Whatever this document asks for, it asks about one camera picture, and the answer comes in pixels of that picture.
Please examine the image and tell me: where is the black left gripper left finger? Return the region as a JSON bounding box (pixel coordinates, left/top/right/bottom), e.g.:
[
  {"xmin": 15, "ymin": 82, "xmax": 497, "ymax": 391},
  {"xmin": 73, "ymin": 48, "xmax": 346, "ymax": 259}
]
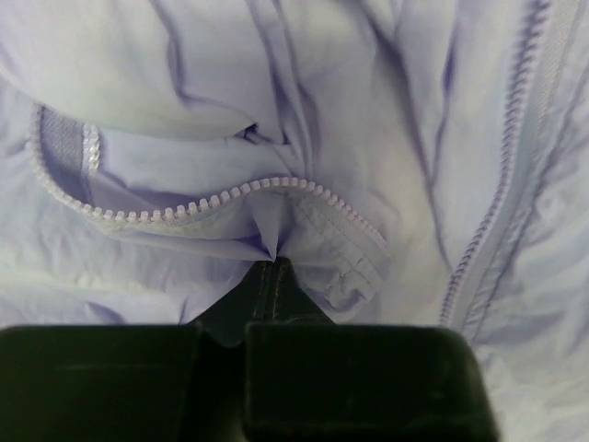
[{"xmin": 1, "ymin": 262, "xmax": 270, "ymax": 441}]

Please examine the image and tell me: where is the lavender zip-up hooded jacket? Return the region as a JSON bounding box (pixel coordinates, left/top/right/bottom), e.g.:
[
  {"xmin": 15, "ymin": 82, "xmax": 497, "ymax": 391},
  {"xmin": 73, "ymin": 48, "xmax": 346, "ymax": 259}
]
[{"xmin": 1, "ymin": 1, "xmax": 588, "ymax": 441}]

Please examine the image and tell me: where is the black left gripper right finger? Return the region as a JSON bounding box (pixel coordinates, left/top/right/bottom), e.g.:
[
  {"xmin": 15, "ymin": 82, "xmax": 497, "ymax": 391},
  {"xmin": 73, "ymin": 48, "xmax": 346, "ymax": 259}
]
[{"xmin": 243, "ymin": 259, "xmax": 500, "ymax": 441}]

